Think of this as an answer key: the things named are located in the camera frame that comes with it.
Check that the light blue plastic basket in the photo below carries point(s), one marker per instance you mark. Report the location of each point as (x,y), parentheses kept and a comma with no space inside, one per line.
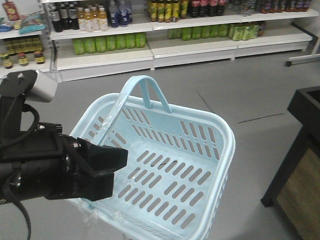
(177,167)

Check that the black wooden display stand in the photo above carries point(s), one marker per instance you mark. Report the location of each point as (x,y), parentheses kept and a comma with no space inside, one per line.
(295,188)

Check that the white store shelf unit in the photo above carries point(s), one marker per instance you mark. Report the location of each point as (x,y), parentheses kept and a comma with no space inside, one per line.
(64,65)

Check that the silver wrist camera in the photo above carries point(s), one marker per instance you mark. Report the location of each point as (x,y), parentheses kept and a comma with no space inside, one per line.
(44,87)

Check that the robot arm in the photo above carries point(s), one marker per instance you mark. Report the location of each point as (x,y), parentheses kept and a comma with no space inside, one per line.
(37,159)

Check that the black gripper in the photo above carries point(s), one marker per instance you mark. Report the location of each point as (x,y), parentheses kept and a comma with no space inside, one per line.
(90,171)

